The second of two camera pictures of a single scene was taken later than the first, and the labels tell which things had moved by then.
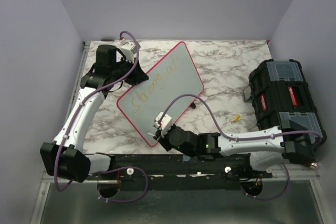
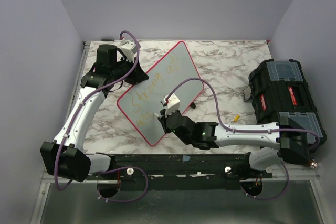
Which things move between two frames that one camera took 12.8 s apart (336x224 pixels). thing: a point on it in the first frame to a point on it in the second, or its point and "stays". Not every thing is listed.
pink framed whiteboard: [174, 75] stays
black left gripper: [138, 75] stays
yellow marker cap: [236, 118] stays
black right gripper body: [165, 139] to [164, 118]
